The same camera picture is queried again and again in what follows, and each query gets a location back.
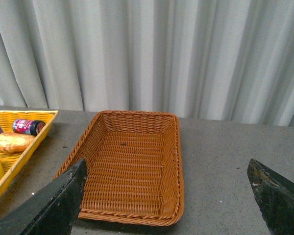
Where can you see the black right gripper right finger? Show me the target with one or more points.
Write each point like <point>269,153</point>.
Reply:
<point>274,195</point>

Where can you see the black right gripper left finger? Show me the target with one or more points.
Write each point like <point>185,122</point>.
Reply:
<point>53,209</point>

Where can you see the yellow wicker basket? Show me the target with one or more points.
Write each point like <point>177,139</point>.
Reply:
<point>13,163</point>

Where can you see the brown wicker basket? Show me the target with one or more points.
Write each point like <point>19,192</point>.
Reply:
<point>134,168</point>

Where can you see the bread roll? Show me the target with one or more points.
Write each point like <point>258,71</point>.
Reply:
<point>14,142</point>

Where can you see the pink can with black lid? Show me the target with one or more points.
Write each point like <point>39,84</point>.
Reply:
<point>29,127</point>

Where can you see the grey curtain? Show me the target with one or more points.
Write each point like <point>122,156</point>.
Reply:
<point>208,59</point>

